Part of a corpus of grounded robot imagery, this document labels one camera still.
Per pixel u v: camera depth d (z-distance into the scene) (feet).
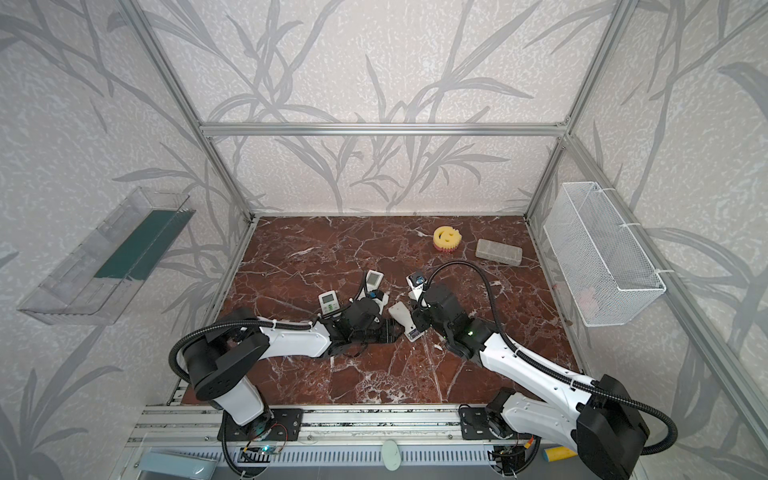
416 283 2.27
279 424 2.38
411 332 2.91
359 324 2.29
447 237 3.59
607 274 2.01
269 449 2.32
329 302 3.11
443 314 1.93
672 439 1.34
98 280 2.10
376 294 2.71
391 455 2.23
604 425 1.29
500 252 3.45
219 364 1.48
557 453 2.23
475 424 2.42
